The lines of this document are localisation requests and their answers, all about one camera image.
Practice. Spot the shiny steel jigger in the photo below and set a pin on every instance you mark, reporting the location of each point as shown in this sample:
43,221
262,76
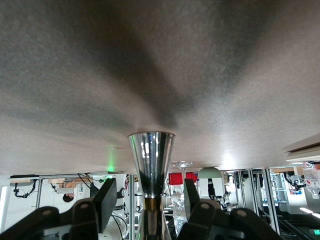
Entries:
152,170

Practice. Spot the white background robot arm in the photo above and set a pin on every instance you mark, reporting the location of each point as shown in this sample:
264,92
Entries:
296,180

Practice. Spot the clear wine glass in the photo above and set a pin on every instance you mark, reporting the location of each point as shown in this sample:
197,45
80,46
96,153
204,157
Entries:
182,164

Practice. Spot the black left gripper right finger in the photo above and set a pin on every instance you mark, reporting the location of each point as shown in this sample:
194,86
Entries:
200,220

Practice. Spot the dark haired person head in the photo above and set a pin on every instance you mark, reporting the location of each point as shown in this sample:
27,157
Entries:
68,198

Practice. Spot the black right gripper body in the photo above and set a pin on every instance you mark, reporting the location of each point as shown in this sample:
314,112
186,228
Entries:
211,187

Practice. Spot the clear plastic bottle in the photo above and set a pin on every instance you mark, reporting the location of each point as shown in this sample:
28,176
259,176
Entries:
311,180

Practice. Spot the cream rabbit print tray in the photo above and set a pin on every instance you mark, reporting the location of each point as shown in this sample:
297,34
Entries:
305,150

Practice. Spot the red plastic box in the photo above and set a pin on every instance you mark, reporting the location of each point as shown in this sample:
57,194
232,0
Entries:
175,178

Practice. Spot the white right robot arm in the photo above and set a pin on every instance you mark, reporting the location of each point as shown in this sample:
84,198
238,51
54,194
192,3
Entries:
120,225

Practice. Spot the pale green ceramic bowl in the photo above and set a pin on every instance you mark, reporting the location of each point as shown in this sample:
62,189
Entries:
210,172

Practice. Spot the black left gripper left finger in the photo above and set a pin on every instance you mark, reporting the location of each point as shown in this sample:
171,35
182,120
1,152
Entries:
106,200

